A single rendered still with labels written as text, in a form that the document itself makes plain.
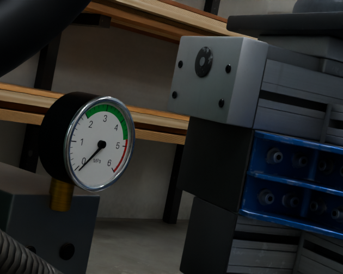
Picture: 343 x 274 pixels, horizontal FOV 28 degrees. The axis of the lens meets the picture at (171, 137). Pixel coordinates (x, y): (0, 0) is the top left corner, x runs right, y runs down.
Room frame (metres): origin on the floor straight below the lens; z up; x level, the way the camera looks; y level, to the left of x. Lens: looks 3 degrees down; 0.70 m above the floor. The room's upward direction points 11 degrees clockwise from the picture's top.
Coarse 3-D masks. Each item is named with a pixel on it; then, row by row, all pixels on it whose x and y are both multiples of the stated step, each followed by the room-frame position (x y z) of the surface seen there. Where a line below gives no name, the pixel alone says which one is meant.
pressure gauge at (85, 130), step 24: (72, 96) 0.44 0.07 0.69; (96, 96) 0.44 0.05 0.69; (48, 120) 0.43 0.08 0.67; (72, 120) 0.42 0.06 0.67; (96, 120) 0.43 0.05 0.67; (120, 120) 0.45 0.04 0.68; (48, 144) 0.42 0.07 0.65; (72, 144) 0.42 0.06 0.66; (96, 144) 0.44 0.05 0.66; (120, 144) 0.45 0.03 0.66; (48, 168) 0.43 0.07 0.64; (72, 168) 0.42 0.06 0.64; (96, 168) 0.44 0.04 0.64; (120, 168) 0.46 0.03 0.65; (72, 192) 0.45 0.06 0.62
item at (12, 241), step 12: (0, 240) 0.31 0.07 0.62; (12, 240) 0.32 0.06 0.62; (0, 252) 0.30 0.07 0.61; (12, 252) 0.32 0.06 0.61; (24, 252) 0.33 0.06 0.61; (0, 264) 0.31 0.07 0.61; (12, 264) 0.32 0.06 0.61; (24, 264) 0.33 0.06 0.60; (36, 264) 0.34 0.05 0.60; (48, 264) 0.36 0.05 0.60
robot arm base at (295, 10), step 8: (304, 0) 0.81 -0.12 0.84; (312, 0) 0.80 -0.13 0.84; (320, 0) 0.79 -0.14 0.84; (328, 0) 0.78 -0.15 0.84; (336, 0) 0.78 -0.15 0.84; (296, 8) 0.83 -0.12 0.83; (304, 8) 0.81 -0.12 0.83; (312, 8) 0.80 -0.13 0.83; (320, 8) 0.79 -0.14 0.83; (328, 8) 0.78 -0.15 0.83; (336, 8) 0.78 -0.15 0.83
